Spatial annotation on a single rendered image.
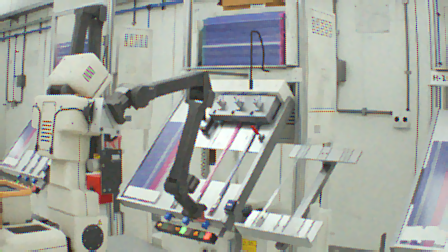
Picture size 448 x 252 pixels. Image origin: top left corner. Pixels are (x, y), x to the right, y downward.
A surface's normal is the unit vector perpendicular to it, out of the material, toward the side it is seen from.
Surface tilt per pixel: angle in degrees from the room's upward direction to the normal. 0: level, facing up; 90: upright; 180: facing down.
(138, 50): 90
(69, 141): 90
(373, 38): 90
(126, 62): 90
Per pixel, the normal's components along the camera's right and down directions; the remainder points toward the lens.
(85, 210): 0.76, 0.04
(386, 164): -0.63, 0.03
